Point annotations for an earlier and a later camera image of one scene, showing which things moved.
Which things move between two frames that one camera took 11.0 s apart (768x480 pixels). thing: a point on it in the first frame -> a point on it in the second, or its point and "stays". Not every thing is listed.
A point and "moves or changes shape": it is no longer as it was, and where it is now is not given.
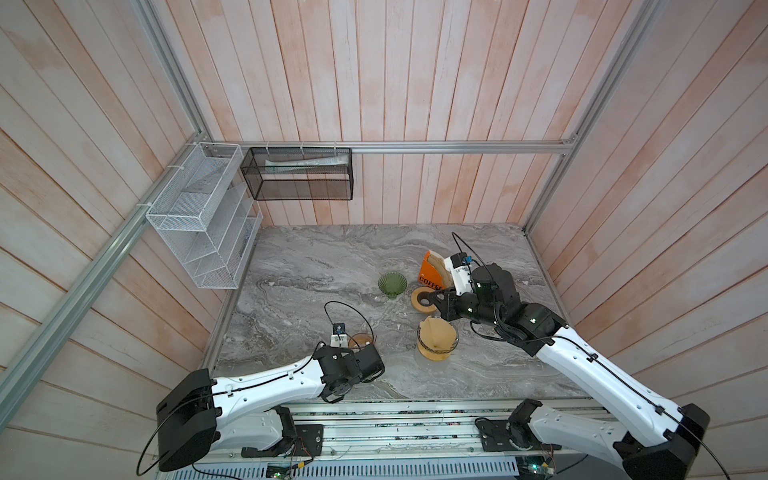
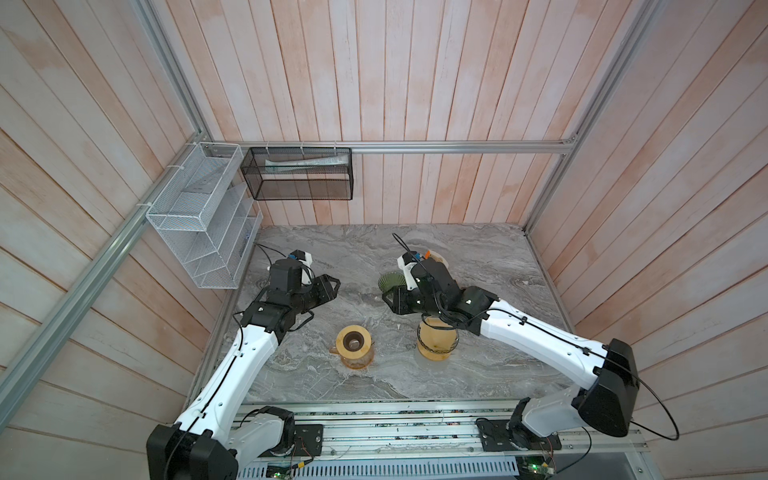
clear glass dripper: x=437 y=336 stays
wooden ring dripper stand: x=431 y=355 stays
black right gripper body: x=461 y=306 -> x=411 y=301
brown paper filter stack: x=438 y=261 stays
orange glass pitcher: x=360 y=340 moves or changes shape
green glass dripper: x=392 y=284 stays
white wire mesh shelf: x=207 y=216 stays
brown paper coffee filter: x=437 y=332 stays
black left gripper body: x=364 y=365 -> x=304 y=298
